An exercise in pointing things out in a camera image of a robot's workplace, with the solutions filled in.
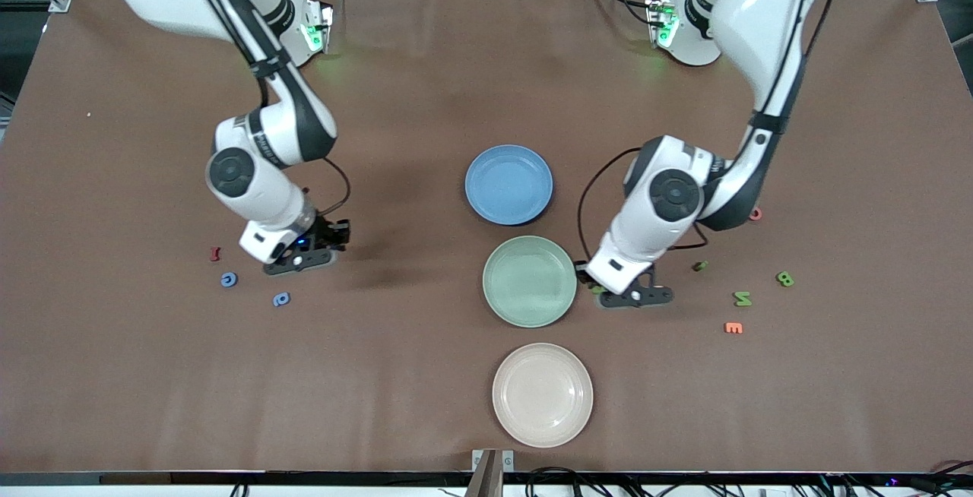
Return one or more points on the grey metal mount bracket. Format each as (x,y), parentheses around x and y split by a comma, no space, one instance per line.
(486,474)

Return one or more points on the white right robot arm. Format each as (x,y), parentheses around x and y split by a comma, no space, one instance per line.
(258,185)

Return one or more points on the brown table cover sheet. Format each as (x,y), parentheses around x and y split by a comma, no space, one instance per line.
(380,406)

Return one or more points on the blue plate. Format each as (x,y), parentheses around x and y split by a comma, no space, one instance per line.
(524,204)

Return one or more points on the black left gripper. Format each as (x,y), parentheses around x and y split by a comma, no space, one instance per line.
(587,275)

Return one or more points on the green plate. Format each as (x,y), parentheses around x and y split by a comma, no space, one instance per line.
(517,269)

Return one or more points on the blue foam letter a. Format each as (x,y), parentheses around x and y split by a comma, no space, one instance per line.
(284,296)

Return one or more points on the beige plate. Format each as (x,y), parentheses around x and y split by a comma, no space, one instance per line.
(543,395)

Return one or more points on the orange foam letter E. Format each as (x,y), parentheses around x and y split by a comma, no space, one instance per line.
(733,327)

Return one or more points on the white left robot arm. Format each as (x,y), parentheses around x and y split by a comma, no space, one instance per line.
(669,193)

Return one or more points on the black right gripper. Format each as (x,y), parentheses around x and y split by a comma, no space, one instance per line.
(327,232)

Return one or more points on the green foam letter B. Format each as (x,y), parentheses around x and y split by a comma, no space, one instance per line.
(784,279)

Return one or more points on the blue foam letter G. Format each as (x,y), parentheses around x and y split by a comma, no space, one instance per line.
(223,280)

